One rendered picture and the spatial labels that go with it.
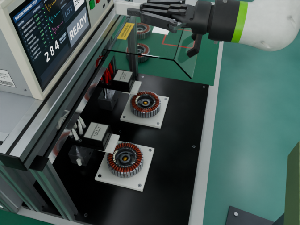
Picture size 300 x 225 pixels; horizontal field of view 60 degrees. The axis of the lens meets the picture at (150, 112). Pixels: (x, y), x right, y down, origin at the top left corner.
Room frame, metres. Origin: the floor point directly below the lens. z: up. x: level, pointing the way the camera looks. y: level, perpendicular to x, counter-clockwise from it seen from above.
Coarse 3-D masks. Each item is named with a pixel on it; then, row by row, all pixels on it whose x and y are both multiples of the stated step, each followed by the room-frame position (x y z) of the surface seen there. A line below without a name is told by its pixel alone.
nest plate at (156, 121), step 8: (160, 96) 0.71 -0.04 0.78; (128, 104) 0.67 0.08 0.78; (152, 104) 0.67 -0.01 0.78; (128, 112) 0.63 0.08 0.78; (160, 112) 0.63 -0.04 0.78; (128, 120) 0.59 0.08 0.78; (136, 120) 0.59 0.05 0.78; (144, 120) 0.59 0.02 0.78; (152, 120) 0.59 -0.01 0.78; (160, 120) 0.59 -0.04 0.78; (160, 128) 0.57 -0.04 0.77
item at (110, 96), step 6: (102, 90) 0.70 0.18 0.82; (108, 90) 0.70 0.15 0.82; (114, 90) 0.70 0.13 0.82; (102, 96) 0.67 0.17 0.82; (108, 96) 0.67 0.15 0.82; (114, 96) 0.69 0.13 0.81; (102, 102) 0.66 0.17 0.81; (108, 102) 0.65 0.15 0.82; (114, 102) 0.68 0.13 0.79; (102, 108) 0.66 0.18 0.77; (108, 108) 0.65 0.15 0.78
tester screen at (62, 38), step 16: (48, 0) 0.48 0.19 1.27; (64, 0) 0.54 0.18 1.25; (16, 16) 0.39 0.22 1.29; (32, 16) 0.43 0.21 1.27; (48, 16) 0.47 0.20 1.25; (32, 32) 0.41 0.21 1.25; (48, 32) 0.46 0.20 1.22; (64, 32) 0.51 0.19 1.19; (32, 48) 0.40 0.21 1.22; (48, 48) 0.44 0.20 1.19; (48, 64) 0.42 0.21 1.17
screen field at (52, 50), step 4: (56, 40) 0.47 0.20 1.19; (52, 44) 0.46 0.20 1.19; (56, 44) 0.47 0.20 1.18; (52, 48) 0.45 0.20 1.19; (56, 48) 0.46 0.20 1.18; (48, 52) 0.44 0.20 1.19; (52, 52) 0.45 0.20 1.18; (56, 52) 0.46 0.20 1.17; (44, 56) 0.42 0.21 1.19; (48, 56) 0.43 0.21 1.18; (52, 56) 0.44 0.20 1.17; (48, 60) 0.43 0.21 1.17
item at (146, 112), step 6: (132, 96) 0.68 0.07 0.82; (138, 96) 0.68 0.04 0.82; (144, 96) 0.69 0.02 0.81; (150, 96) 0.68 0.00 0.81; (156, 96) 0.68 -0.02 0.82; (132, 102) 0.65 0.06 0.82; (138, 102) 0.67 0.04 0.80; (150, 102) 0.67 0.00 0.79; (156, 102) 0.65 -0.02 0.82; (132, 108) 0.62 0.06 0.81; (138, 108) 0.62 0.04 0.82; (144, 108) 0.62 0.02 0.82; (150, 108) 0.62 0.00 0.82; (156, 108) 0.62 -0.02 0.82; (138, 114) 0.60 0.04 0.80; (144, 114) 0.60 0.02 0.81; (150, 114) 0.61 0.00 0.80; (156, 114) 0.62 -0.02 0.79
